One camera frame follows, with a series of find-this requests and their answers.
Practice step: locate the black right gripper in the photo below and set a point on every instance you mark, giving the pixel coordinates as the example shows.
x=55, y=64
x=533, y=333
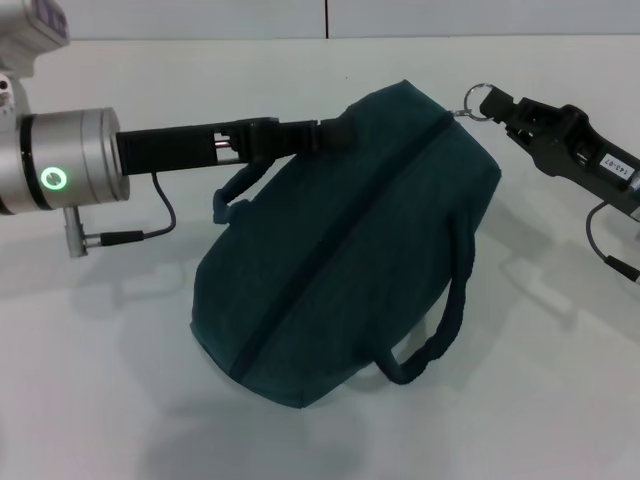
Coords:
x=590, y=160

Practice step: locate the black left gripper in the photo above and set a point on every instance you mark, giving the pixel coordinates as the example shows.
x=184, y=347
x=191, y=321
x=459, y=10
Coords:
x=175, y=147

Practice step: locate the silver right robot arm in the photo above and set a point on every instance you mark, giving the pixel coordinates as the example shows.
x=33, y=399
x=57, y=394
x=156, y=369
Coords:
x=635, y=192

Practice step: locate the dark teal lunch bag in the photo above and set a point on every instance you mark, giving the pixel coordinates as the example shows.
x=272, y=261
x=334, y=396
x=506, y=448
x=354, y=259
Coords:
x=350, y=250

